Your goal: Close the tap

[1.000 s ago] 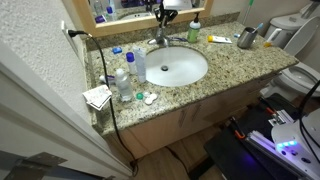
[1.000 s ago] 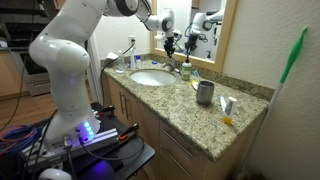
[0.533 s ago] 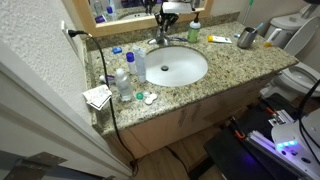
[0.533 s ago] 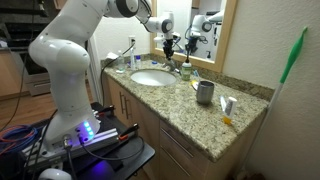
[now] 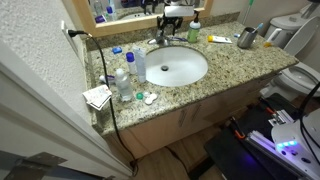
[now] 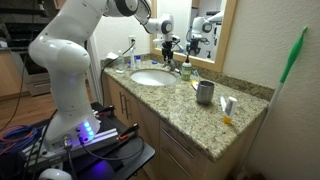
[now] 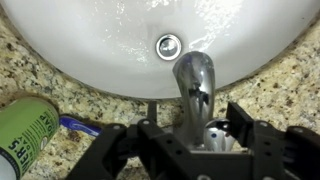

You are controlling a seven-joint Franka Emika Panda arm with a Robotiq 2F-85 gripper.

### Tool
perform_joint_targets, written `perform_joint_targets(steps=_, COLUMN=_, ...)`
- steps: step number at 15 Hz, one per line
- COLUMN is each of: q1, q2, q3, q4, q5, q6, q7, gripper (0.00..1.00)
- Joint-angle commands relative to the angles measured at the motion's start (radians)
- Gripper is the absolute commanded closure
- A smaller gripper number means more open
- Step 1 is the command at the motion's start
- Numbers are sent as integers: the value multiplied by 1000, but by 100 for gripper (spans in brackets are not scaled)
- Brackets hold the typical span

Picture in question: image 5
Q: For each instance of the white yellow-capped toothpaste tube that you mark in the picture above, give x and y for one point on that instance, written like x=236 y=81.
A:
x=220 y=39

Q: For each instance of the black orange clamp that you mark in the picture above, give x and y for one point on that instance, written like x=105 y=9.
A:
x=268 y=108
x=238 y=130

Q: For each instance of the white orange-capped tube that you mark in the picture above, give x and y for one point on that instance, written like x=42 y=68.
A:
x=273 y=36

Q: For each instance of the wood framed wall mirror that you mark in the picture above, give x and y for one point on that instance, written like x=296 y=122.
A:
x=83 y=20

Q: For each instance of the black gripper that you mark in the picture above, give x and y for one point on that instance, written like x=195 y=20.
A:
x=170 y=20

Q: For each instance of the white door frame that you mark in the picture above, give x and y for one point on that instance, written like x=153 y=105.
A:
x=50 y=126

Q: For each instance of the white oval sink basin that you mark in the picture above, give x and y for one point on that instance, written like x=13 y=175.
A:
x=186 y=70

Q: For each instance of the purple white small item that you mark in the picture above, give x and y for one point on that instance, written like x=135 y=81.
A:
x=107 y=79

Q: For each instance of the white toilet lid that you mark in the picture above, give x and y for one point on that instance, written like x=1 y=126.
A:
x=305 y=35

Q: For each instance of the clear plastic water bottle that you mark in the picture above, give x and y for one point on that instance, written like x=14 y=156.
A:
x=124 y=86

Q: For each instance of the metal door hinge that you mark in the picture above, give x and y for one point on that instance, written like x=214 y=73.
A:
x=33 y=163

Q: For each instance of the green round lens cap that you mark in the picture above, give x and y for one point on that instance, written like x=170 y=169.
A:
x=139 y=96

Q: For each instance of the white paper card packets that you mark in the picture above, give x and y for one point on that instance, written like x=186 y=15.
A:
x=97 y=96

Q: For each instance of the black robot cart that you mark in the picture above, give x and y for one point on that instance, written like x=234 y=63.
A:
x=230 y=156

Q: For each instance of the light wood vanity cabinet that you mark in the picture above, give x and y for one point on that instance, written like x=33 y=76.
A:
x=160 y=130

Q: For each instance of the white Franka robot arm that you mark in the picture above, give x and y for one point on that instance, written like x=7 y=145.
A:
x=300 y=143

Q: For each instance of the chrome faucet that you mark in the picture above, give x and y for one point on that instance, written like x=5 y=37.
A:
x=162 y=40

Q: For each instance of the green soap pump bottle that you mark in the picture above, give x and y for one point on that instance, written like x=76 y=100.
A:
x=193 y=31

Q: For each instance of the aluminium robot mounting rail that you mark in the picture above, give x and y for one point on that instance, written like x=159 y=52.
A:
x=263 y=143

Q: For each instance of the small blue white item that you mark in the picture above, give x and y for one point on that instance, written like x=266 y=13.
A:
x=237 y=35

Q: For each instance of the small blue case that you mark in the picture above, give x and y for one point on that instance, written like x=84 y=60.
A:
x=117 y=50

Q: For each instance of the white toilet bowl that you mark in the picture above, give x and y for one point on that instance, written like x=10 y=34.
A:
x=296 y=80

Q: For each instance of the grey metal cup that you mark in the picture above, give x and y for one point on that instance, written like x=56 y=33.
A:
x=246 y=38

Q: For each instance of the blue toothbrush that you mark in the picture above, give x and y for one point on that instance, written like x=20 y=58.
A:
x=258 y=27

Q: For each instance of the small white blue-capped bottle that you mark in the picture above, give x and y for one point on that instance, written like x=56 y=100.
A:
x=131 y=65

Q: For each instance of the white wall outlet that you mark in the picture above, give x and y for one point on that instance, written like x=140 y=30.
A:
x=68 y=38

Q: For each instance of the tall white tube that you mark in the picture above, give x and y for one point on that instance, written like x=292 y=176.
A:
x=140 y=65

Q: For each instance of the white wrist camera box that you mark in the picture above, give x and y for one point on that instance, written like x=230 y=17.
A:
x=179 y=10

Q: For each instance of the white contact lens case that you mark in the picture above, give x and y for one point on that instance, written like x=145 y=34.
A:
x=151 y=99

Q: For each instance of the white toilet tank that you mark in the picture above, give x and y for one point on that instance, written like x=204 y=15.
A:
x=281 y=26

